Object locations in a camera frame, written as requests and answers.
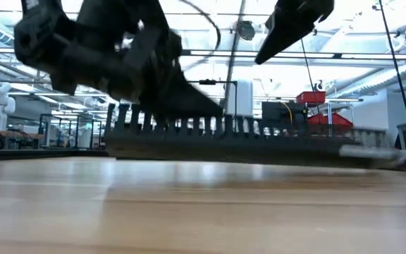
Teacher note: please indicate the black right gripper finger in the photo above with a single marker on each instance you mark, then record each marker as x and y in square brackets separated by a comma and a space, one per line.
[287, 31]

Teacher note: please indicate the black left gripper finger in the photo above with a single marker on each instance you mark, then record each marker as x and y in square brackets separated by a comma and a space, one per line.
[189, 102]

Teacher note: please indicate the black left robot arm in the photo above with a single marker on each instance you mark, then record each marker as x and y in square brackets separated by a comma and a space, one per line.
[48, 42]

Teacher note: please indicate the white column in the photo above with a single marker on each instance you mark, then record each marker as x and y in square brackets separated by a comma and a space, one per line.
[241, 98]

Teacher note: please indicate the metal rack with red bins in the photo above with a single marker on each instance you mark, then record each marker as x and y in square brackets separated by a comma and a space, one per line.
[310, 97]

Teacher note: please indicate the black monitor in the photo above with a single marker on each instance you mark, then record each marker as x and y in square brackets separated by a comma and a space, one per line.
[277, 113]

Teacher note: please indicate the black frame enclosure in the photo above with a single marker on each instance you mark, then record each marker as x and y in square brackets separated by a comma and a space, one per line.
[41, 130]

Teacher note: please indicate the black aluminium table frame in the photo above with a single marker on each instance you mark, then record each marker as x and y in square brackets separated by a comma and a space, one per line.
[30, 154]

